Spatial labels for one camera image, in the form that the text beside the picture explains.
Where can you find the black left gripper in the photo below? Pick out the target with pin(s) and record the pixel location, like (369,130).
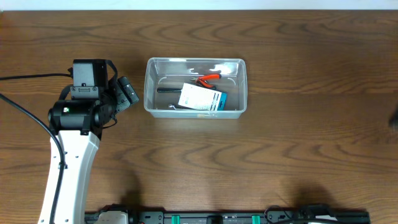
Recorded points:
(121,102)

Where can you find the small black-handled hammer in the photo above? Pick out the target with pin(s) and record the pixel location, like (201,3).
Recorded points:
(168,90)

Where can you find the clear plastic container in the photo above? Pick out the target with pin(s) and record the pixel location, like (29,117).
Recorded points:
(174,72)

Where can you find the silver wrench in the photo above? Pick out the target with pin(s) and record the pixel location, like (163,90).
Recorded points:
(177,107)

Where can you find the white and teal box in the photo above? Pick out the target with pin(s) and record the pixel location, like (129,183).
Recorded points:
(200,98)

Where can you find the red-handled pliers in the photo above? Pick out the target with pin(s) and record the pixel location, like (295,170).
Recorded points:
(203,80)

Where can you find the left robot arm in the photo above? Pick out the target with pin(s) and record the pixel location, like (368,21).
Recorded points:
(73,151)

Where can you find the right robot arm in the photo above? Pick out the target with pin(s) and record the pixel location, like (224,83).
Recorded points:
(393,121)

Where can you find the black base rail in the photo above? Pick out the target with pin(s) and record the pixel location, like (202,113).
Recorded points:
(307,214)

